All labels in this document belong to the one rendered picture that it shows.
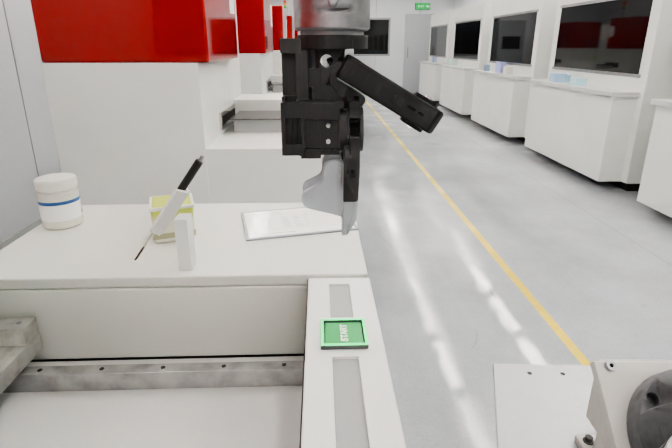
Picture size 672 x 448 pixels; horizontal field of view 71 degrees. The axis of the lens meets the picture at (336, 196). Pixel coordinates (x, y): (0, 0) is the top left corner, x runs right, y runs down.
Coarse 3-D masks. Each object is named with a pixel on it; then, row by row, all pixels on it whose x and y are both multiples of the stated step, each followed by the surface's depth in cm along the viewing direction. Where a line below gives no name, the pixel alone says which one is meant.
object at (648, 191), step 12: (660, 108) 356; (660, 120) 356; (660, 132) 356; (648, 144) 369; (660, 144) 356; (648, 156) 369; (660, 156) 356; (648, 168) 369; (660, 168) 356; (648, 180) 369; (660, 180) 356; (648, 192) 370; (660, 192) 356; (648, 204) 370; (660, 204) 357
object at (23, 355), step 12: (36, 336) 71; (0, 348) 68; (12, 348) 68; (24, 348) 68; (36, 348) 70; (0, 360) 65; (12, 360) 65; (24, 360) 68; (0, 372) 63; (12, 372) 65; (0, 384) 62
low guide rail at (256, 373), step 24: (24, 384) 67; (48, 384) 67; (72, 384) 67; (96, 384) 67; (120, 384) 68; (144, 384) 68; (168, 384) 68; (192, 384) 68; (216, 384) 68; (240, 384) 68; (264, 384) 68; (288, 384) 69
